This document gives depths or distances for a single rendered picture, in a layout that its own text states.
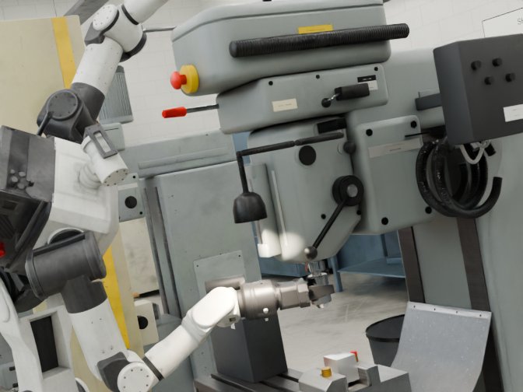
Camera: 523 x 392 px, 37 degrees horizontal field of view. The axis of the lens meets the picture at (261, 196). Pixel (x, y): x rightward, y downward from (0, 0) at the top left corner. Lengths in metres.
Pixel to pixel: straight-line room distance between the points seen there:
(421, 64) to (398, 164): 0.26
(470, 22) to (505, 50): 5.61
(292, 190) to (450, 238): 0.49
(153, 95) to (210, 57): 9.76
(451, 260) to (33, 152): 1.05
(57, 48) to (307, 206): 1.95
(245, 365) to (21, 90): 1.65
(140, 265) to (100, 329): 8.55
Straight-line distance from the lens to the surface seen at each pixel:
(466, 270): 1.99
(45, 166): 1.81
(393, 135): 1.83
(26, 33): 3.44
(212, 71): 1.64
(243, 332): 2.22
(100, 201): 1.80
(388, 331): 4.09
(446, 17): 7.56
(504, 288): 1.96
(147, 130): 11.29
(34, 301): 2.12
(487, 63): 1.69
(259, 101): 1.66
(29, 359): 2.09
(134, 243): 10.22
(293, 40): 1.66
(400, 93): 1.87
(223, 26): 1.64
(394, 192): 1.82
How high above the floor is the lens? 1.57
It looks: 3 degrees down
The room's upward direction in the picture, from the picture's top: 10 degrees counter-clockwise
